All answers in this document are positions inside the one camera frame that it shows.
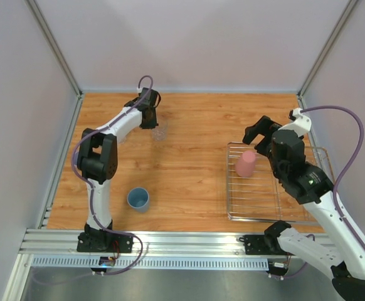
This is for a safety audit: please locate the clear glass cup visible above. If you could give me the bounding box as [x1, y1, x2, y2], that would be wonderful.
[151, 121, 168, 142]
[117, 135, 128, 144]

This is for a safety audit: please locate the pink plastic cup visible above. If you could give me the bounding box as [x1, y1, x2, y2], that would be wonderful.
[235, 150, 257, 177]

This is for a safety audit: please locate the blue plastic cup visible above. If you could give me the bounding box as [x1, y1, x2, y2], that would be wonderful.
[127, 187, 150, 213]

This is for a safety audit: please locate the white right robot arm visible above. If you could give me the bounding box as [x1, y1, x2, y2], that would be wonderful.
[243, 114, 365, 300]

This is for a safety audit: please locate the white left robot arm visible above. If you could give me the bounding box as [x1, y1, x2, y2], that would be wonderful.
[73, 88, 161, 253]

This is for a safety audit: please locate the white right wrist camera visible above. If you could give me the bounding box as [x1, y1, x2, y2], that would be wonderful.
[288, 108, 312, 137]

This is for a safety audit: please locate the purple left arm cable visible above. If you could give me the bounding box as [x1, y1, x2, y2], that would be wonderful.
[71, 75, 154, 233]

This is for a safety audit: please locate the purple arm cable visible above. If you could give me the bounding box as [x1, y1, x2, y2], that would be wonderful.
[301, 105, 365, 267]
[71, 75, 154, 233]

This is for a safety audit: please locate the metal wire dish rack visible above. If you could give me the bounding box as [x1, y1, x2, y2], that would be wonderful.
[226, 142, 318, 226]

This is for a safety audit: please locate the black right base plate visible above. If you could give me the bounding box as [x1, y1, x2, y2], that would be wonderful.
[240, 235, 285, 255]

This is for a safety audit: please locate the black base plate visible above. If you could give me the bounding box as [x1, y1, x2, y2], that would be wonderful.
[77, 231, 133, 253]
[240, 235, 285, 255]

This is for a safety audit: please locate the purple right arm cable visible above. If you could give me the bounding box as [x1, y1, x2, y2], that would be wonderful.
[301, 105, 365, 267]

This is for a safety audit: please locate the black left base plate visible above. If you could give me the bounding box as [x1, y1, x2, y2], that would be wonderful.
[77, 231, 133, 253]

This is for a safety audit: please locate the aluminium frame post right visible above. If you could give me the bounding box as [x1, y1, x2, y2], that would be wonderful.
[297, 0, 360, 98]

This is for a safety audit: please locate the aluminium frame post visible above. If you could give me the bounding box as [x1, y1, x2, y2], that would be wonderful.
[297, 0, 360, 98]
[24, 0, 83, 97]

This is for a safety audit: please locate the aluminium frame post left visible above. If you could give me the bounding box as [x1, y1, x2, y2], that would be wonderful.
[24, 0, 83, 97]

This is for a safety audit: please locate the aluminium front rail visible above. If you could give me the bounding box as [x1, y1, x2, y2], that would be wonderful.
[18, 229, 245, 258]

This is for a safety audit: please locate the white slotted cable duct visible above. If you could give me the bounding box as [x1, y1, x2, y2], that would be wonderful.
[31, 255, 269, 272]

